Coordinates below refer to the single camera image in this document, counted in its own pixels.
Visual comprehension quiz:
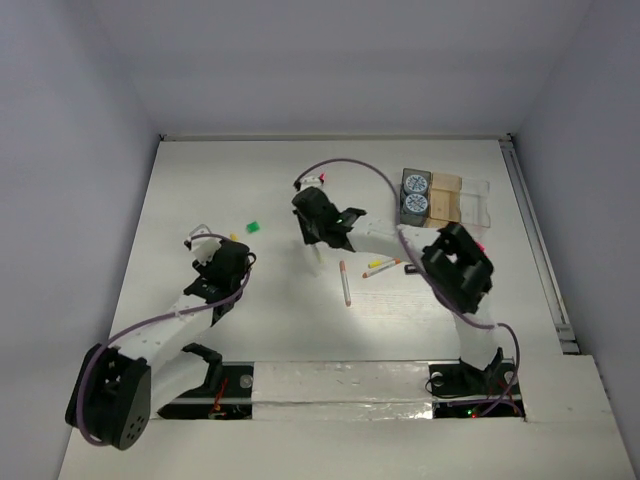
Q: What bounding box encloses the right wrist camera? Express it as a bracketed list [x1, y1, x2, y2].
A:
[294, 172, 325, 192]

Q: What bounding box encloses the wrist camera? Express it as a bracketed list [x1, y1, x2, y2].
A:
[184, 224, 221, 265]
[294, 172, 325, 192]

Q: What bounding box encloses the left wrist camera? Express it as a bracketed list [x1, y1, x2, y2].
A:
[184, 224, 221, 265]

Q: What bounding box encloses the green highlighter cap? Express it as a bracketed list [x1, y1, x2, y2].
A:
[246, 221, 261, 233]

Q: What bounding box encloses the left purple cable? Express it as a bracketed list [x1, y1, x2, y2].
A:
[77, 232, 251, 446]

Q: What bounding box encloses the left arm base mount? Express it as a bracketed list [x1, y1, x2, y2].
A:
[154, 343, 254, 420]

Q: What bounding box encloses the dark grey container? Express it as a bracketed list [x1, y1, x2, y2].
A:
[400, 168, 431, 227]

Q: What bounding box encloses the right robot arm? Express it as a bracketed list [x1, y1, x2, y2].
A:
[292, 187, 503, 392]

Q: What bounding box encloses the purple cable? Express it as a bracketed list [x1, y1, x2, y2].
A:
[77, 232, 251, 446]
[294, 158, 521, 416]

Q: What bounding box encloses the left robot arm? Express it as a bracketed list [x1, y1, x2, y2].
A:
[65, 233, 256, 451]

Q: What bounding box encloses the orange white marker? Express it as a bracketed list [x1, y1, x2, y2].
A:
[362, 259, 402, 279]

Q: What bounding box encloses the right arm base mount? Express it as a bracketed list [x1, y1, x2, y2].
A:
[425, 348, 526, 419]

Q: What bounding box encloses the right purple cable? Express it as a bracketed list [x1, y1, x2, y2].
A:
[294, 158, 521, 416]

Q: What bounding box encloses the blue white round jar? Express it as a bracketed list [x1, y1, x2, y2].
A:
[403, 173, 429, 196]

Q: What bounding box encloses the pink white marker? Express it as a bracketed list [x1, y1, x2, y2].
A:
[339, 260, 352, 307]

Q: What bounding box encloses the clear plastic container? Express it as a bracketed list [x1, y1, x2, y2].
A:
[459, 178, 491, 228]

